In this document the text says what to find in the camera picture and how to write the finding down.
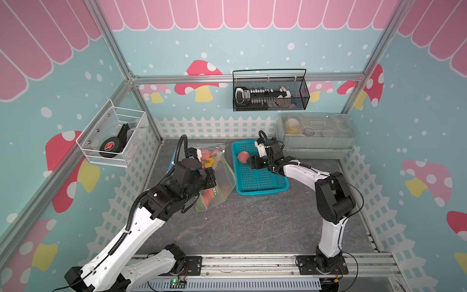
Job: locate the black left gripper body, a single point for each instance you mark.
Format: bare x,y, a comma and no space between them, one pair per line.
205,181

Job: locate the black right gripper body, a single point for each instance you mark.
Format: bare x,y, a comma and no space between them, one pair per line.
261,162

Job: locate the yellow peach with leaf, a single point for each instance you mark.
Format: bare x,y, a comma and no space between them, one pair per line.
208,162

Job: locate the pink peach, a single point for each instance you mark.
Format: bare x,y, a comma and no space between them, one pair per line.
205,154
207,197
243,157

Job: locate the clear bag green cartoon print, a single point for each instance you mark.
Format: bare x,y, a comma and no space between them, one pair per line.
222,177

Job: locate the clear blue zipper bag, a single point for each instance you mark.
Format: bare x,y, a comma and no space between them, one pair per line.
218,151

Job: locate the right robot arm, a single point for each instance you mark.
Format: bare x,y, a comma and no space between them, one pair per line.
334,200

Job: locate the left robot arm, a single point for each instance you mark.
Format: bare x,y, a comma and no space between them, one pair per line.
110,270

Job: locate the clear plastic storage box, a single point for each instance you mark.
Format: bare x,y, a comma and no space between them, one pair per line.
316,136

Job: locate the black tape roll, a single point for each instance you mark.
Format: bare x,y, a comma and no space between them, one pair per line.
115,145

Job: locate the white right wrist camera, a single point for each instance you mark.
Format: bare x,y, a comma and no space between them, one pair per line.
260,148

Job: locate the black wire mesh basket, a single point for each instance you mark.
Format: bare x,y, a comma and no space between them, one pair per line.
270,90

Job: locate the clear acrylic wall bin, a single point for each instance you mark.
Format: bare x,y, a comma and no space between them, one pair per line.
107,124

